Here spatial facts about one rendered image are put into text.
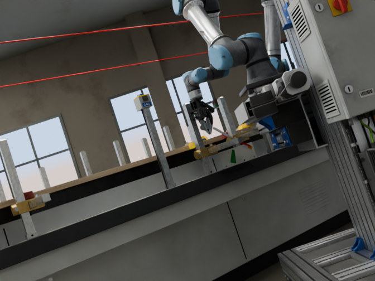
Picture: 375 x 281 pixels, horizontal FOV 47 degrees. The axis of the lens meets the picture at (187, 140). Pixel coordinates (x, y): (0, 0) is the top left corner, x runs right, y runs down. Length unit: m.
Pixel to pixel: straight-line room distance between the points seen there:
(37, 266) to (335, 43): 1.52
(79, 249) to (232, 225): 1.04
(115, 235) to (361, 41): 1.39
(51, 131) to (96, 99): 0.88
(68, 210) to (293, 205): 1.54
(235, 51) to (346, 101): 0.64
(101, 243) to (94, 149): 4.90
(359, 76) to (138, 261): 1.51
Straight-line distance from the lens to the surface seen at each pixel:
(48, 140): 7.15
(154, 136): 2.30
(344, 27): 1.55
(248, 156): 2.59
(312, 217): 3.19
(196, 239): 2.59
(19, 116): 7.36
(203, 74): 2.29
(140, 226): 2.22
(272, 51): 2.21
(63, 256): 2.10
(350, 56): 1.53
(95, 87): 7.09
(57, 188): 2.25
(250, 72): 2.01
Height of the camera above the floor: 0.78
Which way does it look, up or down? 3 degrees up
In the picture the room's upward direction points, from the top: 19 degrees counter-clockwise
